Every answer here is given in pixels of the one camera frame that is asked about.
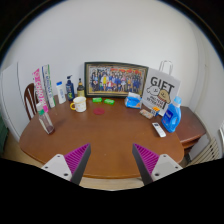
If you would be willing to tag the white paper gift bag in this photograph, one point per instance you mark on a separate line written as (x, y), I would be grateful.
(161, 90)

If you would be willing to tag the small green box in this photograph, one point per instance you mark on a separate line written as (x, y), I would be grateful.
(97, 99)
(109, 101)

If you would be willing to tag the small orange blue box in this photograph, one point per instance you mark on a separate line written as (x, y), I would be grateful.
(155, 110)

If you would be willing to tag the green white toothpaste box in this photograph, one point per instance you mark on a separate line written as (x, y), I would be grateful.
(48, 86)

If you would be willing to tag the clear plastic drink bottle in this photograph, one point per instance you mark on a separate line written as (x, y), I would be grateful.
(46, 122)

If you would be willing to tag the dark blue pump bottle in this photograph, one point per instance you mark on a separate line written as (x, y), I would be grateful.
(70, 89)

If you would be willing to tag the white lotion bottle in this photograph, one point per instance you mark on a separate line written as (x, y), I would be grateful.
(61, 93)

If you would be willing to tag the framed group photograph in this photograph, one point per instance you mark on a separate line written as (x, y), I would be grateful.
(115, 80)

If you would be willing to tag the blue detergent bottle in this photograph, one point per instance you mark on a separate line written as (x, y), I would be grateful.
(171, 116)

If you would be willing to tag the wooden chair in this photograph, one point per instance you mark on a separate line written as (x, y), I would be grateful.
(30, 100)

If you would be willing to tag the blue tissue pack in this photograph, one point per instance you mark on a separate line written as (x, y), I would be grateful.
(133, 101)

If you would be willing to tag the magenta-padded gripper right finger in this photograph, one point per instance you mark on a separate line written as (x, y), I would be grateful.
(150, 162)

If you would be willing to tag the dark amber pump bottle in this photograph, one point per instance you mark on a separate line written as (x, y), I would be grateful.
(80, 89)

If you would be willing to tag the white remote control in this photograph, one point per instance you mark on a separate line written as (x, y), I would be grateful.
(159, 129)

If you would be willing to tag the pink white toothpaste box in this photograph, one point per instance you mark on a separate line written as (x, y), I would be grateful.
(40, 90)

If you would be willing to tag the white radiator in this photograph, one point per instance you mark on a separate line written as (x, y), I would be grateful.
(207, 152)

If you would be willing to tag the small snack packet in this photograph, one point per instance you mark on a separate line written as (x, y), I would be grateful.
(146, 114)

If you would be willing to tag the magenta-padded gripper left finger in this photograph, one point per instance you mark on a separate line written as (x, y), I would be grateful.
(72, 161)

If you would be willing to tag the flat round red coaster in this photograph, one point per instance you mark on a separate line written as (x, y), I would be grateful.
(99, 111)

